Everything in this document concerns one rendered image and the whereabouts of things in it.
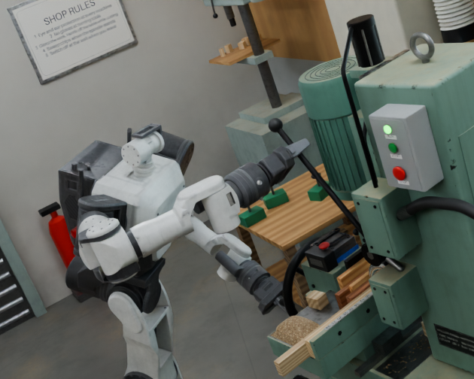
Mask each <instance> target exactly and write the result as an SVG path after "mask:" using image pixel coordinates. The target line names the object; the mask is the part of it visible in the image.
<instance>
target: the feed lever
mask: <svg viewBox="0 0 474 379"><path fill-rule="evenodd" d="M282 127H283V123H282V121H281V120H280V119H278V118H273V119H271V120H270V121H269V129H270V131H272V132H277V133H278V134H279V135H280V136H281V137H282V138H283V139H284V141H285V142H286V143H287V145H290V144H293V142H292V140H291V139H290V138H289V136H288V135H287V134H286V133H285V131H284V130H283V129H282ZM297 157H298V158H299V159H300V160H301V162H302V163H303V164H304V166H305V167H306V168H307V169H308V170H309V171H310V172H311V174H312V175H313V176H314V178H315V179H316V180H317V181H318V183H319V184H320V185H321V186H322V187H323V188H324V190H325V191H326V192H327V194H328V195H329V196H330V197H331V199H332V200H333V201H334V202H335V203H336V204H337V205H338V207H339V208H340V209H341V211H342V212H343V213H344V214H345V216H346V217H347V218H348V219H349V220H350V221H351V223H352V224H353V225H354V227H355V228H356V229H357V231H358V232H359V233H360V234H361V235H362V236H363V237H364V234H363V230H362V228H361V225H360V223H359V222H358V221H357V219H356V218H355V217H354V215H353V214H352V213H351V212H350V211H349V210H348V209H347V207H346V206H345V205H344V204H343V202H342V201H341V200H340V198H339V197H338V196H337V195H336V194H335V193H334V192H333V190H332V189H331V188H330V186H329V185H328V184H327V182H326V181H325V180H324V179H323V178H322V177H321V176H320V175H319V173H318V172H317V171H316V169H315V168H314V167H313V166H312V164H311V163H310V162H309V161H308V160H307V159H306V157H305V156H304V155H303V154H302V153H301V154H299V155H298V156H297ZM364 239H365V238H364ZM361 251H362V254H363V257H364V259H365V260H366V261H367V262H368V263H369V264H371V265H374V266H380V265H381V264H382V263H383V262H385V261H386V262H388V263H389V264H390V265H392V266H393V267H394V268H395V269H396V270H397V271H404V269H405V268H404V266H403V265H402V264H400V263H399V262H397V261H396V260H395V259H392V258H389V257H386V256H381V255H378V254H375V253H370V252H369V250H368V247H367V244H366V243H365V244H363V245H362V247H361Z"/></svg>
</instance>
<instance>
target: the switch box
mask: <svg viewBox="0 0 474 379"><path fill-rule="evenodd" d="M369 121H370V123H371V127H372V131H373V134H374V136H375V141H376V144H377V147H378V151H379V155H380V157H381V162H382V165H383V168H384V173H385V175H386V178H387V183H388V185H389V186H394V187H399V188H403V189H408V190H416V191H421V192H426V191H428V190H429V189H430V188H431V187H433V186H435V185H436V184H437V183H438V182H440V181H441V180H443V178H444V176H443V173H442V167H441V165H440V161H439V156H438V153H437V149H436V145H435V141H434V138H433V133H432V129H431V126H430V121H429V118H428V115H427V109H426V107H425V105H401V104H386V105H385V106H383V107H382V108H380V109H378V110H377V111H375V112H374V113H372V114H370V115H369ZM386 124H388V125H390V126H391V128H392V130H393V131H392V133H391V134H387V133H386V132H385V131H384V125H386ZM385 135H395V136H396V137H397V140H395V139H387V138H385ZM390 142H394V143H395V144H396V145H397V146H398V149H399V150H398V152H397V153H392V152H390V150H389V148H388V144H389V143H390ZM390 153H391V154H397V155H401V156H402V158H403V159H396V158H391V156H390ZM396 166H398V167H400V168H401V169H402V170H403V171H404V172H405V174H406V178H405V179H404V180H405V181H408V182H409V185H405V184H401V183H398V180H397V179H396V178H395V177H394V175H393V168H394V167H396Z"/></svg>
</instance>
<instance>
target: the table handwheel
mask: <svg viewBox="0 0 474 379"><path fill-rule="evenodd" d="M321 237H323V236H321ZM321 237H318V238H314V239H312V240H310V241H308V242H307V243H305V244H304V245H303V246H301V248H299V249H298V251H297V252H296V253H295V255H294V256H293V258H292V259H291V261H290V263H289V265H288V267H287V270H286V273H285V276H284V282H283V300H284V306H285V308H286V311H287V313H288V315H289V316H290V317H291V316H295V315H297V314H298V311H297V310H296V307H295V305H294V303H293V294H292V289H293V279H294V276H295V273H296V272H297V273H299V274H301V275H302V276H304V277H305V275H304V272H303V270H302V269H301V268H300V267H299V264H300V263H301V261H302V260H303V259H304V258H305V252H306V251H307V250H309V249H310V248H311V247H310V245H311V244H313V243H314V242H316V240H318V239H319V238H321Z"/></svg>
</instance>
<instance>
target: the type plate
mask: <svg viewBox="0 0 474 379"><path fill-rule="evenodd" d="M434 326H435V330H436V334H437V337H438V340H439V344H441V345H443V346H446V347H449V348H451V349H454V350H457V351H460V352H462V353H465V354H468V355H470V356H474V337H472V336H469V335H466V334H463V333H461V332H457V331H454V330H452V329H448V328H445V327H444V326H440V325H437V324H435V323H434Z"/></svg>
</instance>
